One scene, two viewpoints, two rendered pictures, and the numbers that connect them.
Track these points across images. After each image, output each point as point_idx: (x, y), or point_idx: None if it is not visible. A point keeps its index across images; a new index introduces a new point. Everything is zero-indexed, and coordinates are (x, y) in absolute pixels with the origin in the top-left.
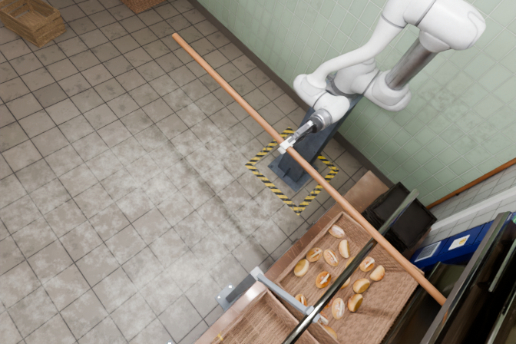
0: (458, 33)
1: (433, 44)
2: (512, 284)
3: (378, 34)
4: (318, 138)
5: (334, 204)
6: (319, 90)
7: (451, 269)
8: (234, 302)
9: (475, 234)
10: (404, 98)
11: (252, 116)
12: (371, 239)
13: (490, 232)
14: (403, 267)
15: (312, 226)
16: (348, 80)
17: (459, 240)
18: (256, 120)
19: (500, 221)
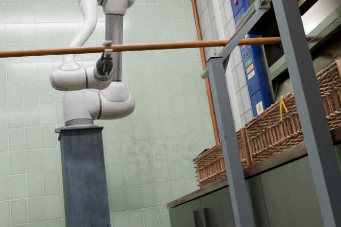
0: None
1: (119, 2)
2: None
3: (88, 7)
4: (99, 197)
5: (184, 196)
6: (79, 65)
7: (277, 99)
8: (254, 168)
9: (255, 97)
10: (128, 92)
11: (57, 49)
12: (223, 46)
13: (243, 19)
14: (252, 40)
15: (197, 190)
16: (81, 101)
17: (259, 113)
18: (65, 48)
19: (239, 22)
